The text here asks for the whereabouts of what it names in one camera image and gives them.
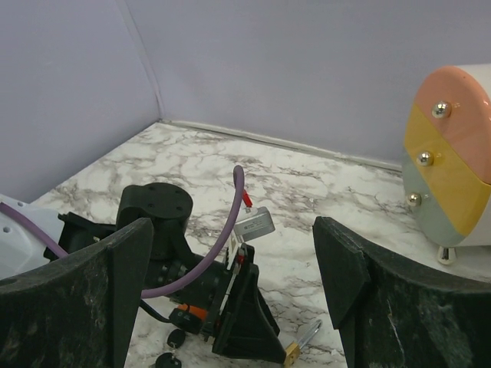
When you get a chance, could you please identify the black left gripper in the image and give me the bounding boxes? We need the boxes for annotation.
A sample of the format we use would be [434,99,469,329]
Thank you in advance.
[200,244,285,363]

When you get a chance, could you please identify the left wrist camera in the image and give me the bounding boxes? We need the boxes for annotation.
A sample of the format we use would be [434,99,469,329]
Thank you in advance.
[224,189,275,270]

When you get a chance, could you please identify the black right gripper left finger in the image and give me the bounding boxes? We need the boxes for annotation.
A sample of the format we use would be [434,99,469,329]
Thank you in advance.
[1,218,153,367]

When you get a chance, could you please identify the round pastel drawer cabinet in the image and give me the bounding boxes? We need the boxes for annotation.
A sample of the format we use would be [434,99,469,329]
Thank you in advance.
[402,64,490,265]

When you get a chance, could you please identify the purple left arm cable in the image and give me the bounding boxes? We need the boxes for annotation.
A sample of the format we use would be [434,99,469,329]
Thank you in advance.
[0,165,246,299]

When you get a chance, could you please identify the orange black padlock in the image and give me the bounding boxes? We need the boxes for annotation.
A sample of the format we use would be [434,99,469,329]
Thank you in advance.
[169,304,208,334]

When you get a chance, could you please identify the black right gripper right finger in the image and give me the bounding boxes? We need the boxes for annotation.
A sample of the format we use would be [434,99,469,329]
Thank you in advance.
[313,217,490,367]

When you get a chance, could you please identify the brass long-shackle padlock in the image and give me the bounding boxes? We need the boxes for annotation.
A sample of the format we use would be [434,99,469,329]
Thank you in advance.
[283,319,322,367]

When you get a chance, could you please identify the black keys of orange padlock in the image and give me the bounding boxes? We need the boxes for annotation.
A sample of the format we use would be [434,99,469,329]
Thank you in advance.
[153,329,186,368]

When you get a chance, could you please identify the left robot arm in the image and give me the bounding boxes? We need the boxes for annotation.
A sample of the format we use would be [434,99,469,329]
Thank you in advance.
[1,183,286,367]

